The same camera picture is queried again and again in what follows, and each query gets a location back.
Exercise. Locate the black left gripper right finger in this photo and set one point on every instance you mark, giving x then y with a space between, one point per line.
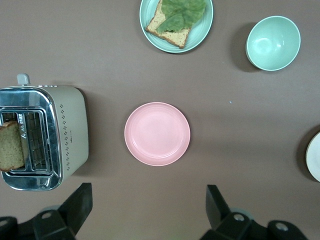
220 212

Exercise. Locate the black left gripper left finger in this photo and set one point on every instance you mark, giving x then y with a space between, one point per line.
75 212

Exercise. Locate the pink plate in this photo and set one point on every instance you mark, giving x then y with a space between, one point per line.
157 133

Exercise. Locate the beige toaster with chrome top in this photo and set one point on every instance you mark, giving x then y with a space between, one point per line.
72 125

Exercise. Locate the brown bread slice in toaster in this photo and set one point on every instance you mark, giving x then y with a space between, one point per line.
10 147

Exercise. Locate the beige plate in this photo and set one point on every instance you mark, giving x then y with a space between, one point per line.
314 157

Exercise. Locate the green bowl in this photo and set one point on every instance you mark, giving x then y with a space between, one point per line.
273 42

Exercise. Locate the toast slice under lettuce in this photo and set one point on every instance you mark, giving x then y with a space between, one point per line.
175 37

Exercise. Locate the green plate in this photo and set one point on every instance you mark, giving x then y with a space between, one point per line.
200 32

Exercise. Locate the green lettuce leaf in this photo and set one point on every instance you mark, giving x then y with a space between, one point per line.
182 10

